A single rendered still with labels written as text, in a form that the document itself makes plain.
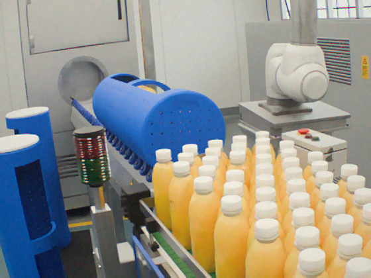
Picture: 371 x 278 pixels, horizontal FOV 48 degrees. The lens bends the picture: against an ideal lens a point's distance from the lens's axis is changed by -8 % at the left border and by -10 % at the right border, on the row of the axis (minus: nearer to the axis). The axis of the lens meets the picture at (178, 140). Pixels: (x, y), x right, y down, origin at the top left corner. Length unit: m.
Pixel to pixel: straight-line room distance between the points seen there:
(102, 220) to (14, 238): 1.10
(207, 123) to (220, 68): 5.39
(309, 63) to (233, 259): 0.89
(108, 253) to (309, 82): 0.92
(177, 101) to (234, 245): 0.65
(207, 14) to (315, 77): 5.27
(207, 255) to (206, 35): 5.86
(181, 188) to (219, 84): 5.80
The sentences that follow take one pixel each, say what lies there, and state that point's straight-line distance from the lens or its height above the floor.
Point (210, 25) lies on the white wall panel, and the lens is 6.73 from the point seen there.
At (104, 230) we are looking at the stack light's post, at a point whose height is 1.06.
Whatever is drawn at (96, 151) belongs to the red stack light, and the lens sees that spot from 0.83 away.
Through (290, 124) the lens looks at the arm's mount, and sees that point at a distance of 1.67.
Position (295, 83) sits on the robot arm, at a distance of 1.54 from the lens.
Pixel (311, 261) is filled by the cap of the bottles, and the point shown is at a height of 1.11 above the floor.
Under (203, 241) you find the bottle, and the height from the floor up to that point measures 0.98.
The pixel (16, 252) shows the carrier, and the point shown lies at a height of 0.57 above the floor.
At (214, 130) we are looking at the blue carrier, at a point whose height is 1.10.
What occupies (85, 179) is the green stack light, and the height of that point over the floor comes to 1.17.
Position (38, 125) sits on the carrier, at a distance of 2.63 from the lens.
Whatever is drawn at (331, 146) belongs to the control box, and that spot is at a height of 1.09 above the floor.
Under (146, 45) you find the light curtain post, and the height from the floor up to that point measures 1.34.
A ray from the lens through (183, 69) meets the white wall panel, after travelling 6.63.
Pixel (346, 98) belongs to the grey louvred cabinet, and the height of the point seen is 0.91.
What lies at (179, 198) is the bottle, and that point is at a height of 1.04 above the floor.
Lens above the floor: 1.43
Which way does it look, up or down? 14 degrees down
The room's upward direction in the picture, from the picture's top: 5 degrees counter-clockwise
